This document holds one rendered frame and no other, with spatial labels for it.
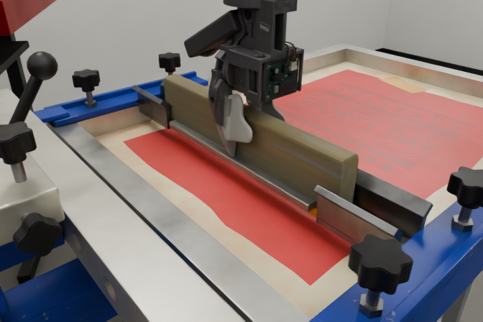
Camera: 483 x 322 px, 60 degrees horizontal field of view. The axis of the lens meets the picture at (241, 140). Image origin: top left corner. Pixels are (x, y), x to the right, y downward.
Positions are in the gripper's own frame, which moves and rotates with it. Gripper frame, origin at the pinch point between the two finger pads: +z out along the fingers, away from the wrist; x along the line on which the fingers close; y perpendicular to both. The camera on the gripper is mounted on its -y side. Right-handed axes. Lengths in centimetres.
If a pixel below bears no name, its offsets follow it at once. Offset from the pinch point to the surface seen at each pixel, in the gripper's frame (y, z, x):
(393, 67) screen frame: -11, 4, 57
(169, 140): -15.8, 5.5, -2.3
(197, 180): -2.6, 5.4, -5.9
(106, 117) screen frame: -25.2, 2.6, -8.8
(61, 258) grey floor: -114, 101, -4
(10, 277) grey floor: -117, 101, -24
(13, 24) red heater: -88, -3, -6
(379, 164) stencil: 11.4, 5.3, 17.6
